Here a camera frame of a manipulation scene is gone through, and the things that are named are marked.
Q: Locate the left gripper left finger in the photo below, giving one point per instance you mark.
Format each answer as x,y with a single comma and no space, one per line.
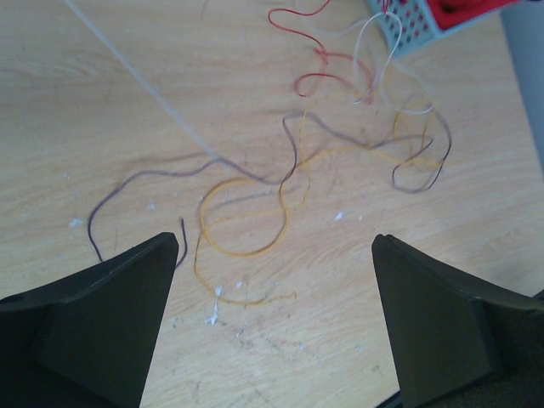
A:
87,340

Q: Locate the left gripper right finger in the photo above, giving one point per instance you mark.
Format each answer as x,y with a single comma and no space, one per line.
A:
456,340

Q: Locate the white zip tie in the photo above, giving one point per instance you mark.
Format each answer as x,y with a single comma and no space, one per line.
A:
160,100

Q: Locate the light blue plastic basket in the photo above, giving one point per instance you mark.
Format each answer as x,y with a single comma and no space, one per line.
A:
408,26

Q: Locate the red cloth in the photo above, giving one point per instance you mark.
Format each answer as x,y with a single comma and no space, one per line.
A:
452,13

